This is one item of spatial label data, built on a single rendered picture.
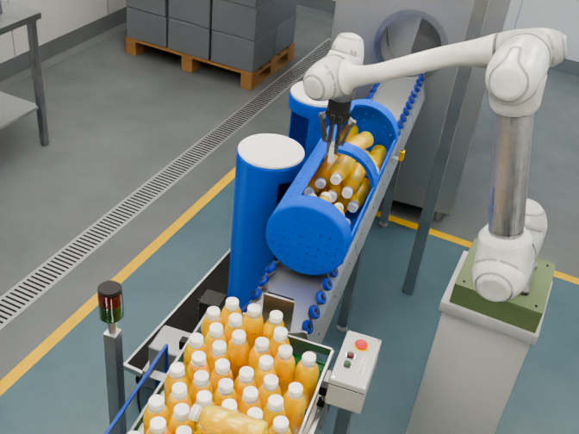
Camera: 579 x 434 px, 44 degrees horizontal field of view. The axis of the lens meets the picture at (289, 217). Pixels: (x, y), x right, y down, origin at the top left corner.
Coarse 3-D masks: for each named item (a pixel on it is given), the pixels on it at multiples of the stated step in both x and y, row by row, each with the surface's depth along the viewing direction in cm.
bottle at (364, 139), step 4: (364, 132) 295; (368, 132) 295; (356, 136) 290; (360, 136) 290; (364, 136) 292; (368, 136) 293; (372, 136) 295; (348, 140) 286; (352, 140) 286; (356, 140) 286; (360, 140) 288; (364, 140) 290; (368, 140) 292; (372, 140) 295; (356, 144) 285; (360, 144) 287; (364, 144) 290; (368, 144) 292; (364, 148) 292
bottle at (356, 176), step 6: (354, 168) 275; (360, 168) 276; (354, 174) 272; (360, 174) 273; (348, 180) 269; (354, 180) 269; (360, 180) 272; (342, 186) 269; (348, 186) 267; (354, 186) 268; (354, 192) 269
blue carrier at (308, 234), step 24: (360, 120) 307; (384, 120) 303; (384, 144) 309; (312, 168) 255; (384, 168) 286; (288, 192) 248; (288, 216) 238; (312, 216) 235; (336, 216) 234; (360, 216) 252; (288, 240) 243; (312, 240) 240; (336, 240) 236; (288, 264) 248; (312, 264) 245; (336, 264) 242
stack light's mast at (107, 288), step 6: (102, 282) 190; (108, 282) 190; (114, 282) 190; (102, 288) 188; (108, 288) 188; (114, 288) 188; (120, 288) 189; (102, 294) 186; (108, 294) 186; (114, 294) 187; (108, 324) 195; (114, 324) 195; (114, 330) 196
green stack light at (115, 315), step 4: (100, 308) 190; (116, 308) 190; (120, 308) 191; (100, 312) 191; (104, 312) 190; (108, 312) 189; (112, 312) 190; (116, 312) 190; (120, 312) 192; (100, 316) 192; (104, 316) 190; (108, 316) 190; (112, 316) 190; (116, 316) 191; (120, 316) 192; (104, 320) 191; (108, 320) 191; (112, 320) 191; (116, 320) 192
